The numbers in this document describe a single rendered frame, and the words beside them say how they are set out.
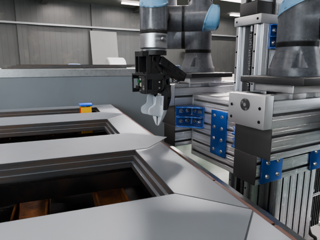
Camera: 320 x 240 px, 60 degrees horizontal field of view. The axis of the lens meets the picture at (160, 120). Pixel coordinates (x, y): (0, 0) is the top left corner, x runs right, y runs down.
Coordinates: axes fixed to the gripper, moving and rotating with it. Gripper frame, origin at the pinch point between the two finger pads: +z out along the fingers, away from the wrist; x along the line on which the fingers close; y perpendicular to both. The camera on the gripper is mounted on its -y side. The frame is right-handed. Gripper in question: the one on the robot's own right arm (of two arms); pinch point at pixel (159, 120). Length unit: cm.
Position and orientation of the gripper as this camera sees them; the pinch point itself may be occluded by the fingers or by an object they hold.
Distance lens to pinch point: 81.6
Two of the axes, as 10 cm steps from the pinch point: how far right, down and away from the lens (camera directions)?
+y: -7.9, 1.2, -6.0
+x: 6.1, 1.5, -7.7
